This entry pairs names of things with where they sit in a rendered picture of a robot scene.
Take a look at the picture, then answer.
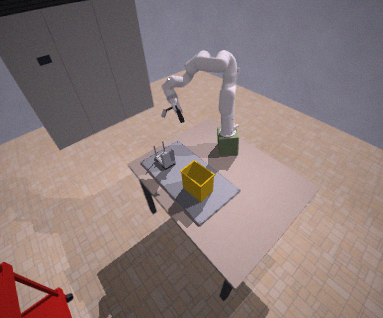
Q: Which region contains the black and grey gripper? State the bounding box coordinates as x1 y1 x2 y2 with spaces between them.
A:
168 97 185 123

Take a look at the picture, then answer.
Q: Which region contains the yellow open-top bin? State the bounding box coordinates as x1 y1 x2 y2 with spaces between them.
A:
180 160 215 202

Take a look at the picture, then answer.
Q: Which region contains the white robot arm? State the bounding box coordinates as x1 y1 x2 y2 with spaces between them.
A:
162 51 239 137

